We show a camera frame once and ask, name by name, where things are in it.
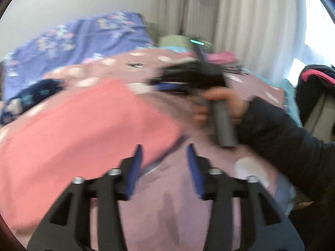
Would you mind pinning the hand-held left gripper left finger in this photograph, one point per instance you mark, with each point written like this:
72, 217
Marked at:
134, 168

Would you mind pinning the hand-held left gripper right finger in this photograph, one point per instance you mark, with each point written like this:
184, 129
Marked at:
195, 174

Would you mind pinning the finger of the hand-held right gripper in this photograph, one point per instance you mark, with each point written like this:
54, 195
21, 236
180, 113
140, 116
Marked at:
172, 86

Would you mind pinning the pink long-sleeve shirt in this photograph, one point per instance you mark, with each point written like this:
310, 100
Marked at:
78, 141

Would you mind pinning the person's right forearm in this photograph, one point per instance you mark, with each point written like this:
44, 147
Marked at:
282, 141

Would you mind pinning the person's right hand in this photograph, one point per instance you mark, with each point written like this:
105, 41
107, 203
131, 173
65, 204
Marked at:
236, 104

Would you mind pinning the pink folded garment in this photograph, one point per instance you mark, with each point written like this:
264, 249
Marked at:
222, 57

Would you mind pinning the grey striped folded garment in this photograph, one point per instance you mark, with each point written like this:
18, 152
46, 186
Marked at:
234, 68

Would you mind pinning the green pillow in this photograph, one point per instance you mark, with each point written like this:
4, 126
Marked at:
172, 41

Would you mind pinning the beige pleated curtain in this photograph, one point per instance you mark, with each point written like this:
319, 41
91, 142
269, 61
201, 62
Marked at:
248, 18

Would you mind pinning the turquoise bedsheet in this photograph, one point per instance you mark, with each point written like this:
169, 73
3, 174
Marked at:
289, 94

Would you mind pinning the purple tree print sheet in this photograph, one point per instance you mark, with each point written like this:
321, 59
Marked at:
78, 39

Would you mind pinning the dark bag pink trim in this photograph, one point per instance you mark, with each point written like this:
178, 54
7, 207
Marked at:
314, 83

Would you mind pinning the navy star print blanket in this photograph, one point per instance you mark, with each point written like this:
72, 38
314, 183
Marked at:
31, 94

